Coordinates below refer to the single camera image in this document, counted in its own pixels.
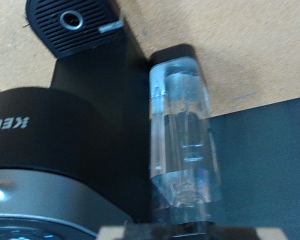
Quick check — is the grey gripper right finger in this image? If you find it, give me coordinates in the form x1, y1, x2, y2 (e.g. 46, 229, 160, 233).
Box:
191, 225, 288, 240

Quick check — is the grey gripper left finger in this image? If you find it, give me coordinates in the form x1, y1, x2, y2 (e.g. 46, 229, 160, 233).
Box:
98, 224, 193, 240

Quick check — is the black Keurig coffee machine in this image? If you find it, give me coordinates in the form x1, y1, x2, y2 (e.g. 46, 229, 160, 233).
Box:
0, 0, 199, 240

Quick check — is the clear water reservoir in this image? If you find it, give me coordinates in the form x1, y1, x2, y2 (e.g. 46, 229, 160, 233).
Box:
148, 56, 223, 225

